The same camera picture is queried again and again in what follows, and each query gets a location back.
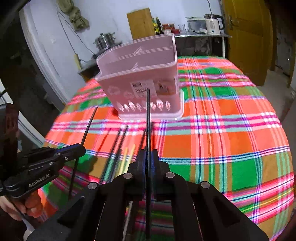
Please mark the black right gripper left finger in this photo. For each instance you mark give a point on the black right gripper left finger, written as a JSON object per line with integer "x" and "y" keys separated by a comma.
{"x": 136, "y": 184}

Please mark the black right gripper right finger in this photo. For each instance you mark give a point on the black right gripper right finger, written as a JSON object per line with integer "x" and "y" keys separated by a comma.
{"x": 159, "y": 180}

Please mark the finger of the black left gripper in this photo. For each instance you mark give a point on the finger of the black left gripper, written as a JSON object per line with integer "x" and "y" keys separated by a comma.
{"x": 71, "y": 152}

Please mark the metal kitchen counter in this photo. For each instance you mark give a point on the metal kitchen counter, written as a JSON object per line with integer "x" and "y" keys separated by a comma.
{"x": 194, "y": 44}

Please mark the left hand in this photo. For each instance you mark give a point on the left hand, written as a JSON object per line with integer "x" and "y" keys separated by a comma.
{"x": 32, "y": 206}

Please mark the yellow chopstick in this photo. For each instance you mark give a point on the yellow chopstick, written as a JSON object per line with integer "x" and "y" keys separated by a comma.
{"x": 122, "y": 163}
{"x": 130, "y": 156}

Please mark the pink plastic utensil basket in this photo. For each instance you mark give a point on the pink plastic utensil basket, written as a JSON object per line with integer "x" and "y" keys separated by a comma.
{"x": 142, "y": 74}

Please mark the stainless steel steamer pot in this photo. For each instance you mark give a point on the stainless steel steamer pot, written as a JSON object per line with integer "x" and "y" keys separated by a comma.
{"x": 105, "y": 41}

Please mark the wooden cutting board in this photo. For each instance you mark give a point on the wooden cutting board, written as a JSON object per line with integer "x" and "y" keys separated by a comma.
{"x": 140, "y": 23}

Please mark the dark oil bottle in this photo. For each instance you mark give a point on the dark oil bottle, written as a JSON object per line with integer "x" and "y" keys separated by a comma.
{"x": 159, "y": 25}

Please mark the red lidded jar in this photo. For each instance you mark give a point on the red lidded jar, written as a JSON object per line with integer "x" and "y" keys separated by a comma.
{"x": 170, "y": 29}

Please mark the white electric kettle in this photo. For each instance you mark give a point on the white electric kettle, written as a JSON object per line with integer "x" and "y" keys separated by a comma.
{"x": 214, "y": 24}

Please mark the yellow wooden door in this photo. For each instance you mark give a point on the yellow wooden door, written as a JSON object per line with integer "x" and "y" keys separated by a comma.
{"x": 251, "y": 43}

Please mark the green cloth hanging on wall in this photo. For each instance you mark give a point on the green cloth hanging on wall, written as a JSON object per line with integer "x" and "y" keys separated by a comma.
{"x": 74, "y": 14}

